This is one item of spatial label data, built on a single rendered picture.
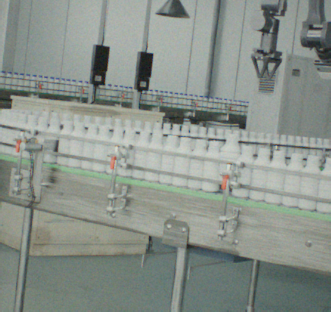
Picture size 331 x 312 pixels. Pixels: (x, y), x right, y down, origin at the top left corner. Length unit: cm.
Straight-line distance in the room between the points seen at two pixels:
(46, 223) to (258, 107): 304
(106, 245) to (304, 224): 456
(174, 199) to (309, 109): 621
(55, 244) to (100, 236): 41
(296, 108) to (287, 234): 625
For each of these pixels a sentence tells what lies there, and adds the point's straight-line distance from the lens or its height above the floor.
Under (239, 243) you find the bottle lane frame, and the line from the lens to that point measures 285.
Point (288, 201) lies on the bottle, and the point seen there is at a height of 102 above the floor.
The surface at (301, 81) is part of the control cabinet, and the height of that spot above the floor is 163.
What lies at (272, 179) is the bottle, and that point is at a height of 108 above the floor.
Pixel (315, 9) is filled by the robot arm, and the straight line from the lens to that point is 337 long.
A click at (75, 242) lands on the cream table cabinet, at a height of 10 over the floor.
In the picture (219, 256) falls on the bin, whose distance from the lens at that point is 326.
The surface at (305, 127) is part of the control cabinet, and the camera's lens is 910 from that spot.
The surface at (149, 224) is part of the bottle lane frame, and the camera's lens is 304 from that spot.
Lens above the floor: 128
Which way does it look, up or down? 3 degrees down
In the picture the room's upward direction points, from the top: 7 degrees clockwise
